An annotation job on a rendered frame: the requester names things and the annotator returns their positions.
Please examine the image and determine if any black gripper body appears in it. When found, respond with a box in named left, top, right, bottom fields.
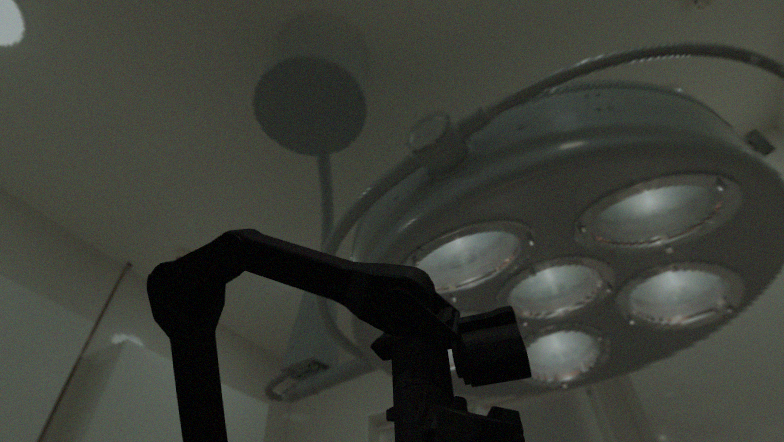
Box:
left=386, top=384, right=454, bottom=442

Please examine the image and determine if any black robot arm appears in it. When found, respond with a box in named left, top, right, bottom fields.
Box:
left=147, top=229, right=531, bottom=442

